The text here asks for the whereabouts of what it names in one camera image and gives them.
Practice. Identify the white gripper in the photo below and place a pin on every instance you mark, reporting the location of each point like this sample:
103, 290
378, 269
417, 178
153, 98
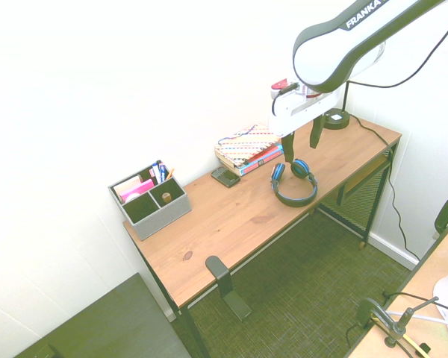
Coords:
295, 112

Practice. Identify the black blue headphone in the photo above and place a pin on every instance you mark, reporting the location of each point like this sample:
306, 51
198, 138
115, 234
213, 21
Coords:
296, 169

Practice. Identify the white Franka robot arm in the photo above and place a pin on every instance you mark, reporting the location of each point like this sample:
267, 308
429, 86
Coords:
321, 56

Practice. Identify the black headphone hanger hook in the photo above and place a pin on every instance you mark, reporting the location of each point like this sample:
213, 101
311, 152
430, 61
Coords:
224, 283

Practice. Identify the black lamp base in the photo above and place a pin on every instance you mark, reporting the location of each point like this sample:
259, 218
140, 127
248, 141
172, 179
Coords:
336, 121

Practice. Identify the red book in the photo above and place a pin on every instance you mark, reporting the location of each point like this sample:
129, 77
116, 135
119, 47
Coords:
263, 152

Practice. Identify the colourful patterned notebook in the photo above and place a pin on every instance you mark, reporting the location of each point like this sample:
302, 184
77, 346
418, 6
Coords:
246, 143

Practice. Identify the black calculator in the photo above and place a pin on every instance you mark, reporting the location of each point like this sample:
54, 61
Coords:
226, 177

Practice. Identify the orange pencil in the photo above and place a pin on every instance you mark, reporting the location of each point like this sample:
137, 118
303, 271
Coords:
169, 174

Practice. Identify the small wooden stamp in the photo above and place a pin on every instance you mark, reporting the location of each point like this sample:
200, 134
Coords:
166, 197

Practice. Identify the blue white marker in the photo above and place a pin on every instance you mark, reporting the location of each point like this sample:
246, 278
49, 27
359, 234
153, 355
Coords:
158, 171

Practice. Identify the grey desk organizer box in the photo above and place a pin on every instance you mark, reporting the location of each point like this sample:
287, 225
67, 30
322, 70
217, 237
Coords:
160, 216

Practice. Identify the pink sticky notepad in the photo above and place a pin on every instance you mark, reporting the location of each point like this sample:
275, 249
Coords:
136, 190

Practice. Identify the beige notepad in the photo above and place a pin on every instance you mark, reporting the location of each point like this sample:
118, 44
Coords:
127, 184

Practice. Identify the black table clamp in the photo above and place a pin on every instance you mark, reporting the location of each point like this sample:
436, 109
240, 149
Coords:
367, 311

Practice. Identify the red white wrist camera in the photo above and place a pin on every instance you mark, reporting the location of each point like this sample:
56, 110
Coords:
280, 86

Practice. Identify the grey camera stand clamp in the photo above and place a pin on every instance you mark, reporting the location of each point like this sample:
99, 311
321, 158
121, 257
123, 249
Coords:
399, 328

